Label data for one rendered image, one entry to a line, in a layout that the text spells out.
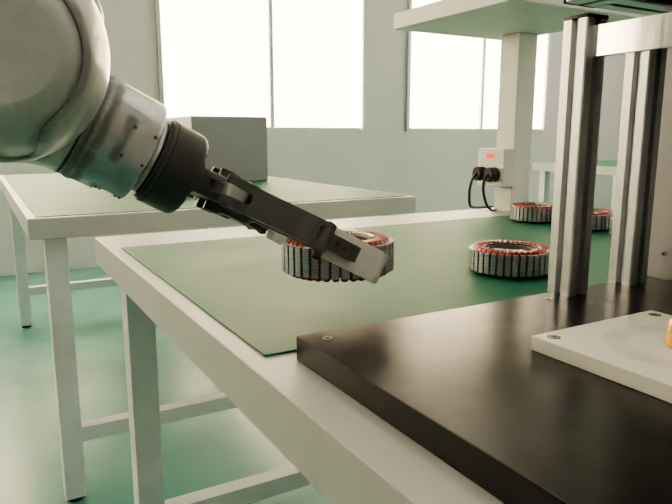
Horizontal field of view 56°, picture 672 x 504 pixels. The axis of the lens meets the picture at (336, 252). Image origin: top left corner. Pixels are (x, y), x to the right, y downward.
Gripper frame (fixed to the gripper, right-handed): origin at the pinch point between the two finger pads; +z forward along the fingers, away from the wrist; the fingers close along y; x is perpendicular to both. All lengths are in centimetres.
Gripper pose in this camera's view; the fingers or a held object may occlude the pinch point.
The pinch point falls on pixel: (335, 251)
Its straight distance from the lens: 63.1
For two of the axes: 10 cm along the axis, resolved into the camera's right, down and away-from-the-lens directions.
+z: 7.8, 4.0, 4.8
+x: 4.2, -9.1, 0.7
